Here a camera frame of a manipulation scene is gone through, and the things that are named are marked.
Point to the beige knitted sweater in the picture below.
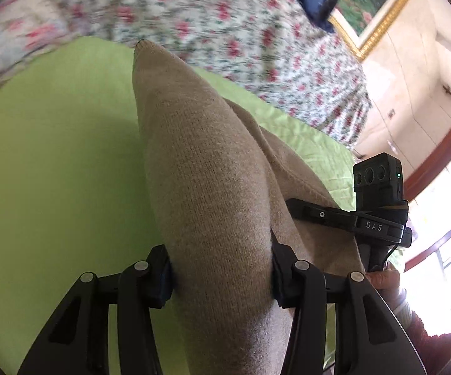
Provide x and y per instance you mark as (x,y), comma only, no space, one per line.
(218,184)

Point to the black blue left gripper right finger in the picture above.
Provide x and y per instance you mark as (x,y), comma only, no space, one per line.
(346,313)

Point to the gold framed painting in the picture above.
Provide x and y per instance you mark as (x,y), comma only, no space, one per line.
(362,23)

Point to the red brown window frame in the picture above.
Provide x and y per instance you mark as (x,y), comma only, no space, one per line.
(418,182)

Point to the white pink floral duvet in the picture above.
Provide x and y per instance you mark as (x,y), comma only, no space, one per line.
(269,47)

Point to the light green bed sheet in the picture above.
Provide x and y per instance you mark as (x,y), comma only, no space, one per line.
(73,196)

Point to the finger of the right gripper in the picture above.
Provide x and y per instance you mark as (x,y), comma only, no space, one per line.
(326,216)

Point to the black camera box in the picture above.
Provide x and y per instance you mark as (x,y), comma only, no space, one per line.
(378,183)

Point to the person's right hand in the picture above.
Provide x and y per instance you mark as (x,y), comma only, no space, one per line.
(386,282)

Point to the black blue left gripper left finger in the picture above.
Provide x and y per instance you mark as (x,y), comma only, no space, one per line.
(74,340)

